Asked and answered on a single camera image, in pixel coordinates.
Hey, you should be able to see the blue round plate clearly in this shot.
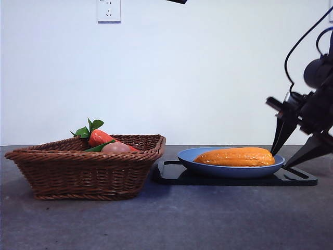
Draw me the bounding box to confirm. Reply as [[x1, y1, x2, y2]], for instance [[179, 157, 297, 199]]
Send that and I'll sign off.
[[177, 147, 286, 179]]

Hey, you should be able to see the brown woven wicker basket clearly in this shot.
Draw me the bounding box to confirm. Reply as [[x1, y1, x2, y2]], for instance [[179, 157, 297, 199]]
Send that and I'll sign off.
[[4, 134, 167, 201]]

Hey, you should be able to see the black flat tray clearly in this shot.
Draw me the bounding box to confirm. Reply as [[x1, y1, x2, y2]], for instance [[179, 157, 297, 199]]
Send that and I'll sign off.
[[152, 159, 318, 187]]

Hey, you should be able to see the orange carrot with green leaves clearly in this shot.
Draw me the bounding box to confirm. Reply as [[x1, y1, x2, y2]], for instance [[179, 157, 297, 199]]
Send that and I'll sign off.
[[70, 118, 140, 153]]

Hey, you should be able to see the brown egg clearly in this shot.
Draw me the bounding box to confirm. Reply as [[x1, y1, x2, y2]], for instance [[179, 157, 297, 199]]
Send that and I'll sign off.
[[100, 142, 131, 154]]

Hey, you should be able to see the green chili pepper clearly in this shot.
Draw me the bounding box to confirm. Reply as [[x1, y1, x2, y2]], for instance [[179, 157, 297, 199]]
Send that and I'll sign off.
[[83, 140, 117, 153]]

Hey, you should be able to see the white wall socket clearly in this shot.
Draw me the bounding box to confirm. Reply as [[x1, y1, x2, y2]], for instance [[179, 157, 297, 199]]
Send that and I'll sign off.
[[97, 0, 122, 24]]

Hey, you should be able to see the dark right arm cable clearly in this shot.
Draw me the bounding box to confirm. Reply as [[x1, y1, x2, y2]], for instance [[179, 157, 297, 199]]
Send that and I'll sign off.
[[284, 0, 333, 88]]

